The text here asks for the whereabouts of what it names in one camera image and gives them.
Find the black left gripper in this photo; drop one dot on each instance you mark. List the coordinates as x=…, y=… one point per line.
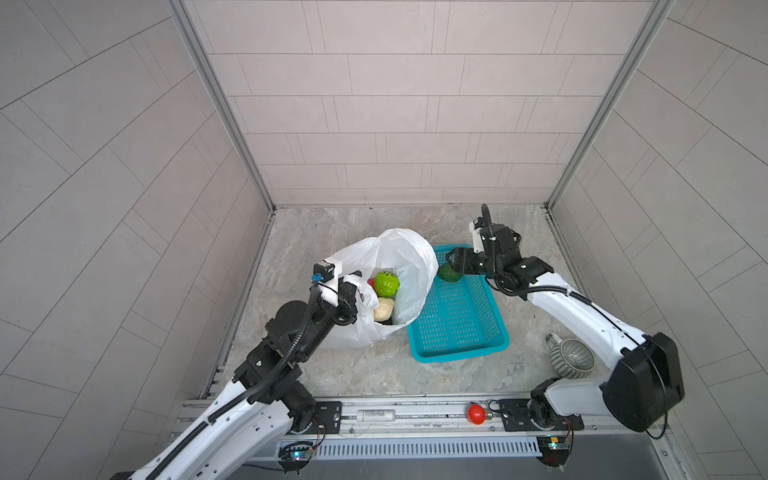
x=345, y=301

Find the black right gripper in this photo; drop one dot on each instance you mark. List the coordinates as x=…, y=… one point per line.
x=464, y=267

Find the cream custard apple fruit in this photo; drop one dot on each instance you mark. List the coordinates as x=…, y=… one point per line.
x=384, y=311

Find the bright green apple fruit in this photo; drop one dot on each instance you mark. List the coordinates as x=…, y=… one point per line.
x=386, y=284

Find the smooth green mango fruit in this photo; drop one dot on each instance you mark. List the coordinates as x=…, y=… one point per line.
x=449, y=274

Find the white plastic bag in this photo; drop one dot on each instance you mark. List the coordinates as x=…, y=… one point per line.
x=402, y=252

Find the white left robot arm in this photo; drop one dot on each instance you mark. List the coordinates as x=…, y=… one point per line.
x=264, y=399

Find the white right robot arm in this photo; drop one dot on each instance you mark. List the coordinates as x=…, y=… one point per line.
x=645, y=380

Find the teal plastic basket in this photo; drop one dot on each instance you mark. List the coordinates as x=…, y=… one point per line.
x=459, y=321

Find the ribbed metal cup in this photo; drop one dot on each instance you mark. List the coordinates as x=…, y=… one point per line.
x=570, y=358

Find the white ventilation grille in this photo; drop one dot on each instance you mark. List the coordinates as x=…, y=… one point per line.
x=428, y=448

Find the left green circuit board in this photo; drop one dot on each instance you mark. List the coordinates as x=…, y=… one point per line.
x=295, y=456

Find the green circuit board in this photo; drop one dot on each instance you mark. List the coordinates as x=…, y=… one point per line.
x=295, y=456
x=555, y=450

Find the red emergency stop button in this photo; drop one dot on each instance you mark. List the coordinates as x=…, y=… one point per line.
x=476, y=414

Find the right green circuit board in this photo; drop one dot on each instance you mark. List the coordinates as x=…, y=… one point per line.
x=555, y=450

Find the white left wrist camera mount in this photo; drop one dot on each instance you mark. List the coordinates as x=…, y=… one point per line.
x=327, y=275

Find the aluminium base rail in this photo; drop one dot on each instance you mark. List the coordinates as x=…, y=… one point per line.
x=399, y=415

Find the metal corner wall profile left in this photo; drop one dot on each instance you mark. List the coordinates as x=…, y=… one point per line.
x=183, y=22

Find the metal corner wall profile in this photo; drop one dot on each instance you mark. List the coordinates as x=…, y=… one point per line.
x=183, y=22
x=647, y=32

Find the metal corner wall profile right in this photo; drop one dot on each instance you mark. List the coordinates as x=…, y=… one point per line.
x=647, y=32

